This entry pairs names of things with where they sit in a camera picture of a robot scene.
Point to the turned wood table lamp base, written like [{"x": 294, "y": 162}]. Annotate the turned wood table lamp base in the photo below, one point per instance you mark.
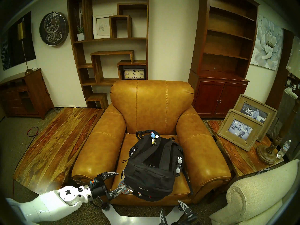
[{"x": 267, "y": 154}]

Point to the open geometric wooden shelf unit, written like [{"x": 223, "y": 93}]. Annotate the open geometric wooden shelf unit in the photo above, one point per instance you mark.
[{"x": 80, "y": 58}]

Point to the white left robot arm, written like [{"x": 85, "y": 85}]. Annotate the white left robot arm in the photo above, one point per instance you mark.
[{"x": 46, "y": 205}]

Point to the small potted plant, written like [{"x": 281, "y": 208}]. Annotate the small potted plant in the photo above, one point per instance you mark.
[{"x": 81, "y": 36}]

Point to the rustic wood side table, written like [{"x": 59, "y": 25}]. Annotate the rustic wood side table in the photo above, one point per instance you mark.
[{"x": 239, "y": 159}]

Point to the large weathered wood photo frame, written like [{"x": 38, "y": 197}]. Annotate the large weathered wood photo frame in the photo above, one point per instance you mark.
[{"x": 269, "y": 109}]

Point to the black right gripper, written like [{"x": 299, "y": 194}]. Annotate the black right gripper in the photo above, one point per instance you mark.
[{"x": 186, "y": 218}]

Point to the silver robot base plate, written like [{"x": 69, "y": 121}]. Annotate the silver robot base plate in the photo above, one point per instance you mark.
[{"x": 140, "y": 219}]

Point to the teal red plaid pouch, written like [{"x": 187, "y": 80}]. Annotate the teal red plaid pouch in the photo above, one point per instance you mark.
[{"x": 125, "y": 191}]

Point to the clear plastic water bottle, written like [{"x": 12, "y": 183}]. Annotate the clear plastic water bottle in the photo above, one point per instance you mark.
[{"x": 283, "y": 150}]

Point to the tan leather armchair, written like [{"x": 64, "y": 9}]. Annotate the tan leather armchair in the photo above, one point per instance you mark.
[{"x": 150, "y": 105}]

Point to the long striped wood coffee table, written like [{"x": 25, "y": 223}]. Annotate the long striped wood coffee table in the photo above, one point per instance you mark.
[{"x": 54, "y": 147}]

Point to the dark wood sideboard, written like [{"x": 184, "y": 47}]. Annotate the dark wood sideboard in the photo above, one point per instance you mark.
[{"x": 37, "y": 93}]

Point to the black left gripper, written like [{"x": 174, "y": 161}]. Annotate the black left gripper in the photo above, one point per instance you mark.
[{"x": 99, "y": 189}]

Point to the gold shade slim lamp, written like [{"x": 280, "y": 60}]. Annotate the gold shade slim lamp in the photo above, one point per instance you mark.
[{"x": 21, "y": 31}]

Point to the dark zebra wall art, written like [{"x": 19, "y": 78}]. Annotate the dark zebra wall art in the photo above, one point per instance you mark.
[{"x": 14, "y": 48}]

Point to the cherry wood bookcase cabinet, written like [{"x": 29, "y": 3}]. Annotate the cherry wood bookcase cabinet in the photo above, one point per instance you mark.
[{"x": 220, "y": 98}]

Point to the grey upholstered chair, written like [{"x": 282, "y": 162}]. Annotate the grey upholstered chair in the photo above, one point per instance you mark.
[{"x": 287, "y": 105}]

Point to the rectangular roman numeral clock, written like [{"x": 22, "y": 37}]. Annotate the rectangular roman numeral clock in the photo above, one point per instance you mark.
[{"x": 134, "y": 74}]

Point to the small weathered wood photo frame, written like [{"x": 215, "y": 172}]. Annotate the small weathered wood photo frame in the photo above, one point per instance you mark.
[{"x": 226, "y": 130}]

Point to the white framed certificate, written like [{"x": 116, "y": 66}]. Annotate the white framed certificate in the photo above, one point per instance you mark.
[{"x": 102, "y": 26}]

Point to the round black wall clock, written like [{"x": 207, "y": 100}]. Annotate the round black wall clock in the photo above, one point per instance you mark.
[{"x": 54, "y": 28}]

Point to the white flower canvas painting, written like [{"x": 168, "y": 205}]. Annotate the white flower canvas painting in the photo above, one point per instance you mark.
[{"x": 267, "y": 44}]

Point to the black zippered backpack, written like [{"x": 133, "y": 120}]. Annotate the black zippered backpack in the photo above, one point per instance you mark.
[{"x": 152, "y": 170}]

